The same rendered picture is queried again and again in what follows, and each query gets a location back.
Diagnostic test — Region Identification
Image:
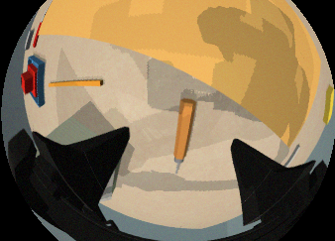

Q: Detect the blue rectangular tray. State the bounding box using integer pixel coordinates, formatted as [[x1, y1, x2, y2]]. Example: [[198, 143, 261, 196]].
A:
[[27, 55, 46, 107]]

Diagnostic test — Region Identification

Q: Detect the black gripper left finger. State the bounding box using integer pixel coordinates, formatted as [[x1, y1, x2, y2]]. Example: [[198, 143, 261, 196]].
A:
[[32, 127, 131, 212]]

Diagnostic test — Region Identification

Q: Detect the orange thin rod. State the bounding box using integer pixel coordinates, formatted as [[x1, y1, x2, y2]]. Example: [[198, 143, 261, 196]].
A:
[[49, 79, 103, 87]]

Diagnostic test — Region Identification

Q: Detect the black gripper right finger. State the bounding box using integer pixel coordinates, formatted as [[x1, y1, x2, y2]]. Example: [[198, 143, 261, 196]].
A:
[[230, 138, 316, 226]]

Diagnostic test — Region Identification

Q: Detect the yellow rectangular block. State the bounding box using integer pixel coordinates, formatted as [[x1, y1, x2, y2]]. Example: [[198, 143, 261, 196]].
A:
[[323, 84, 334, 124]]

